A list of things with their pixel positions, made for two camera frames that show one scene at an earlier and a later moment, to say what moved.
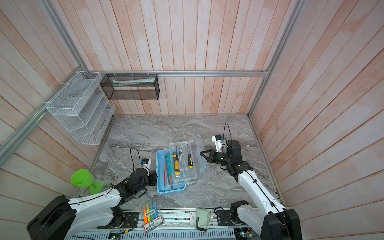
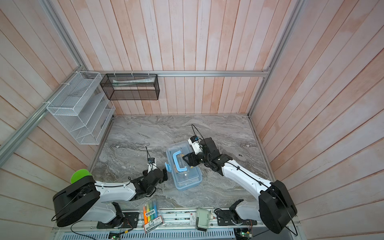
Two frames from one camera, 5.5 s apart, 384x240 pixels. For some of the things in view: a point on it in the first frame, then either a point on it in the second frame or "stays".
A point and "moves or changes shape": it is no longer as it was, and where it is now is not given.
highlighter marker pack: (151, 220) stays
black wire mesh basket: (131, 86) stays
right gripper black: (212, 155) → (192, 156)
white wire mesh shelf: (83, 107) stays
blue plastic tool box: (181, 163) moves or changes shape
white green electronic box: (202, 222) stays
